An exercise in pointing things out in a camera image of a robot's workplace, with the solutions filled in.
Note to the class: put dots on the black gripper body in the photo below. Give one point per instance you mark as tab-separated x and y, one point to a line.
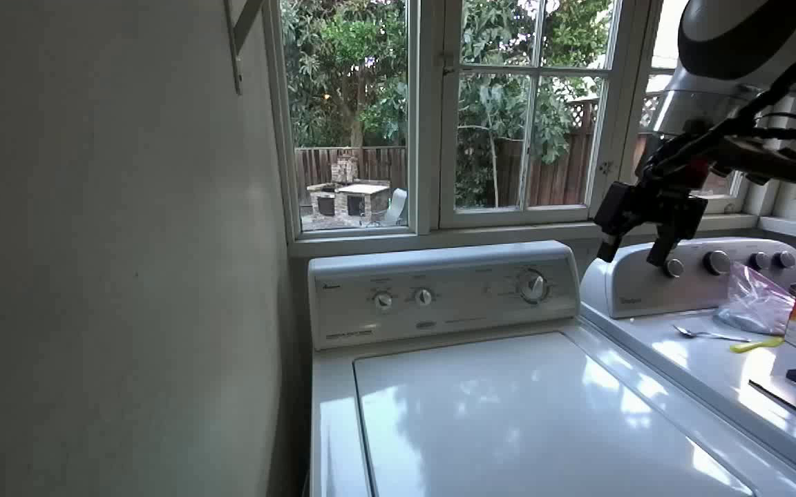
662	193

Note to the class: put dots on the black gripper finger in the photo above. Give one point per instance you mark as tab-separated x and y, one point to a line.
613	236
671	247

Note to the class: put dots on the small silver washer knob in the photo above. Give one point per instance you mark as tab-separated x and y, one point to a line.
423	297
382	299

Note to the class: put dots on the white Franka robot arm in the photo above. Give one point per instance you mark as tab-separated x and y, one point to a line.
747	27

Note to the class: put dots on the dark grey dryer knob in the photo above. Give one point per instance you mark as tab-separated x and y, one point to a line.
758	261
783	261
676	268
716	262

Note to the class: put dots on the white dryer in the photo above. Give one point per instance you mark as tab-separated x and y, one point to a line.
629	290

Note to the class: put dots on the metal spoon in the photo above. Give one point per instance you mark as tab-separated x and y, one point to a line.
696	332

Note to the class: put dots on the wooden garden fence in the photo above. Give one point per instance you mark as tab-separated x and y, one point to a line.
553	167

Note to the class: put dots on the large round washer dial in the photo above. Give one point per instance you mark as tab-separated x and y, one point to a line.
535	286

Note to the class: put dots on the clear plastic bag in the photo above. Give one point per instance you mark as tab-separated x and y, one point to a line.
755	299

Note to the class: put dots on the small yellow utensil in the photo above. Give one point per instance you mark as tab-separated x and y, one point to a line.
755	345

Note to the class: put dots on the white top-load washing machine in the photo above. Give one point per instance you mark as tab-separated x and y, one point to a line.
455	276

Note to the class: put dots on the white washer lid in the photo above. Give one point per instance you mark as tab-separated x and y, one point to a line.
509	414

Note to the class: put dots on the outdoor patio table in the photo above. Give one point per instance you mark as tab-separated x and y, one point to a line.
361	197

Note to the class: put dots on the green garden tree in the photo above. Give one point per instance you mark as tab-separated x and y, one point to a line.
353	63

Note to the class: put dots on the white window frame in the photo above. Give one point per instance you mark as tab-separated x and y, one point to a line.
430	139

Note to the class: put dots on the metal wall bracket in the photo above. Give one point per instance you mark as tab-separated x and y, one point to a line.
238	30

